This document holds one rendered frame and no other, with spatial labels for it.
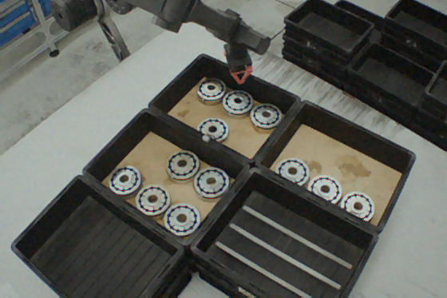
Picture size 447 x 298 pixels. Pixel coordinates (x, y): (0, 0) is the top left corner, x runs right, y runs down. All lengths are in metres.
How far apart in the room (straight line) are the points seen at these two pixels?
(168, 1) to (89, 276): 0.78
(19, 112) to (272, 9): 1.99
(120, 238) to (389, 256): 0.82
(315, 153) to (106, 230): 0.68
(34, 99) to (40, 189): 1.45
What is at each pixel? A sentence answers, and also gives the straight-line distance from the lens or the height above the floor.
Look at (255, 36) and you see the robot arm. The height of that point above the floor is 1.19.
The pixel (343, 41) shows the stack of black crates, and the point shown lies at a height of 0.49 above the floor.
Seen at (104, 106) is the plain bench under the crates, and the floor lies 0.70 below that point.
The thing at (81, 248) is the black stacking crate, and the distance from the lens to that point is 1.25.
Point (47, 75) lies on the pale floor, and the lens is 3.08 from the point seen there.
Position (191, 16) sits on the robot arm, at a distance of 0.82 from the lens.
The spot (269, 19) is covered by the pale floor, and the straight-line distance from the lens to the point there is 3.19.
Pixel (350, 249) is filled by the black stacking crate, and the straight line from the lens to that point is 1.21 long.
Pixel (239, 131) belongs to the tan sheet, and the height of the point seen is 0.83.
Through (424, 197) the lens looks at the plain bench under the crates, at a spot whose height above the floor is 0.70.
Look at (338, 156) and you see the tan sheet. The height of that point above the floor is 0.83.
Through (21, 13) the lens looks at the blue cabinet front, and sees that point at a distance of 2.97.
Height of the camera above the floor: 1.91
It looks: 52 degrees down
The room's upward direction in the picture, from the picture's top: 3 degrees counter-clockwise
